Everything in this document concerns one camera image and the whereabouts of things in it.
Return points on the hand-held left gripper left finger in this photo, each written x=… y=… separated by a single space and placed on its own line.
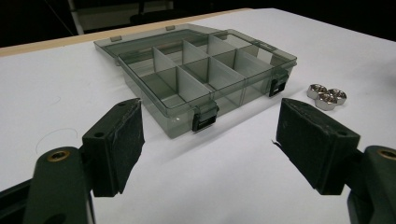
x=109 y=149

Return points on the white metal stand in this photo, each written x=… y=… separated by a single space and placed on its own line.
x=75 y=15

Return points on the grey transparent compartment box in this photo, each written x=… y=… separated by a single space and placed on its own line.
x=199 y=74

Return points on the silver hex nut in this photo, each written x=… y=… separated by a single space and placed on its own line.
x=316 y=90
x=326 y=101
x=338 y=96

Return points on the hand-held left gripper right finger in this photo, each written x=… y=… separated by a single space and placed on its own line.
x=317 y=146

